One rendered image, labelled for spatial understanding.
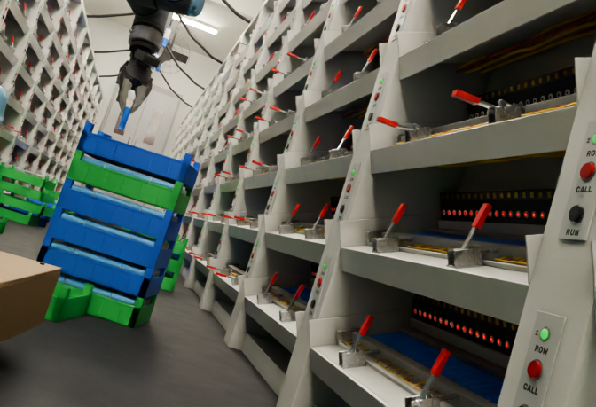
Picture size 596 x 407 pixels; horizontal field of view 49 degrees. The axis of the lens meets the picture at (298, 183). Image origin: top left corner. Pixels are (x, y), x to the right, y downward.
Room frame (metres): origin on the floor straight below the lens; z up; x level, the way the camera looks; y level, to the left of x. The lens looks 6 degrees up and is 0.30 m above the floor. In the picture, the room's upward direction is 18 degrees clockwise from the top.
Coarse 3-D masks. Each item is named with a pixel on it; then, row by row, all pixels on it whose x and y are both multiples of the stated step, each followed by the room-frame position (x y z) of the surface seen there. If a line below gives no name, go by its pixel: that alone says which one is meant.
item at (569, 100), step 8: (568, 96) 0.76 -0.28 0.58; (536, 104) 0.82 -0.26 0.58; (544, 104) 0.81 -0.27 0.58; (552, 104) 0.79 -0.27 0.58; (560, 104) 0.78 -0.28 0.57; (568, 104) 0.76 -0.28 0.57; (528, 112) 0.84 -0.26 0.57; (536, 112) 0.80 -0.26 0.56; (544, 112) 0.81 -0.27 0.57; (472, 120) 0.98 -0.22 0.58; (480, 120) 0.96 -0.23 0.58; (440, 128) 1.08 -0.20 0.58; (448, 128) 1.06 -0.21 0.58; (456, 128) 1.03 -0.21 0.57; (464, 128) 0.97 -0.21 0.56; (472, 128) 0.98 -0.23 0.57; (432, 136) 1.08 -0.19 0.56
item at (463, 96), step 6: (456, 90) 0.82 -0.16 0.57; (456, 96) 0.83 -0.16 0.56; (462, 96) 0.82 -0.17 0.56; (468, 96) 0.83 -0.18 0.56; (474, 96) 0.83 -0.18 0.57; (468, 102) 0.84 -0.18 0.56; (474, 102) 0.83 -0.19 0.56; (480, 102) 0.83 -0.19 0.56; (486, 102) 0.83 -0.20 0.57; (498, 102) 0.84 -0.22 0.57; (492, 108) 0.84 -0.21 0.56
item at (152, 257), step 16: (64, 224) 1.75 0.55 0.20; (80, 224) 1.75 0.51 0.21; (64, 240) 1.75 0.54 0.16; (80, 240) 1.75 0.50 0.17; (96, 240) 1.75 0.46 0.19; (112, 240) 1.75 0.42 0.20; (128, 240) 1.75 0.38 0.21; (160, 240) 1.75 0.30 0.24; (128, 256) 1.75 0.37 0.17; (144, 256) 1.75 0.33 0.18; (160, 256) 1.78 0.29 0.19
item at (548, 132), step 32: (576, 64) 0.66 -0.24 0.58; (576, 96) 0.67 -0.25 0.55; (384, 128) 1.25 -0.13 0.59; (480, 128) 0.86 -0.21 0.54; (512, 128) 0.78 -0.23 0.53; (544, 128) 0.72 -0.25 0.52; (384, 160) 1.19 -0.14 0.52; (416, 160) 1.06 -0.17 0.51; (448, 160) 0.95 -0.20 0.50; (480, 160) 1.09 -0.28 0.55
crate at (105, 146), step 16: (80, 144) 1.76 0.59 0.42; (96, 144) 1.75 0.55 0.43; (112, 144) 1.75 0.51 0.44; (128, 144) 1.75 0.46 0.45; (112, 160) 1.77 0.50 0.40; (128, 160) 1.75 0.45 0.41; (144, 160) 1.75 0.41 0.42; (160, 160) 1.75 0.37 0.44; (176, 160) 1.75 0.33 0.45; (160, 176) 1.81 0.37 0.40; (176, 176) 1.75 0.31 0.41; (192, 176) 1.87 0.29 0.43
